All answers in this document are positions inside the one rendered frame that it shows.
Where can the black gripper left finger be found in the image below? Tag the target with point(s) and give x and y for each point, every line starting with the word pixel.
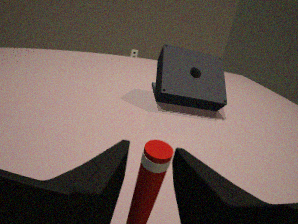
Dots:
pixel 86 195

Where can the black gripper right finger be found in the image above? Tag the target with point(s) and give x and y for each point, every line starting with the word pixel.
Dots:
pixel 204 197

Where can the dark red peg with grey band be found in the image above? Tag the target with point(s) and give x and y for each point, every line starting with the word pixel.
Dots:
pixel 155 162

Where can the grey square panel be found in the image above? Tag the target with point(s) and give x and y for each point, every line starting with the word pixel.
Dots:
pixel 190 78

